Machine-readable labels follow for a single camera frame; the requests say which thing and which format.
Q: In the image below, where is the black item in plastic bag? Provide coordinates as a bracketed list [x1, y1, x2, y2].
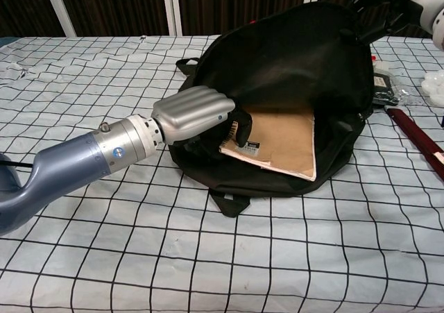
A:
[372, 68, 411, 106]

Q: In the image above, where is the white black-checked tablecloth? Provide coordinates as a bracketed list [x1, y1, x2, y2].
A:
[0, 33, 444, 313]

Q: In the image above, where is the brown spiral notebook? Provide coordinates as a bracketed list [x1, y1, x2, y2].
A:
[219, 108, 318, 183]

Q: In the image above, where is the white crumpled plastic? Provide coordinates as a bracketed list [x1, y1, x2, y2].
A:
[420, 71, 444, 106]

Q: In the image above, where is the maroon folded fan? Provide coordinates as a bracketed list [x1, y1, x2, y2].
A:
[385, 107, 444, 183]

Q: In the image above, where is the black backpack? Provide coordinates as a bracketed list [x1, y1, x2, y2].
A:
[169, 1, 378, 219]

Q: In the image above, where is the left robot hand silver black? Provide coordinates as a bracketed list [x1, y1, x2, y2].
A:
[151, 86, 253, 151]

